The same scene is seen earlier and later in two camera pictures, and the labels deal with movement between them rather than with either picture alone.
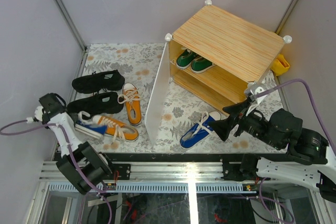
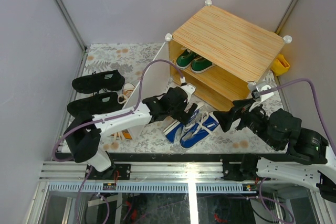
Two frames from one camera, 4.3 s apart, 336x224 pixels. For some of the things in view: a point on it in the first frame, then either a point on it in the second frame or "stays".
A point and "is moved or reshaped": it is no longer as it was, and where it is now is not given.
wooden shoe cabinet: x=216 y=55 stays
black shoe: x=103 y=103 stays
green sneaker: x=185 y=59 stays
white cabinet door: x=160 y=97 is moved or reshaped
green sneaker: x=200 y=65 stays
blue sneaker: x=82 y=124 is moved or reshaped
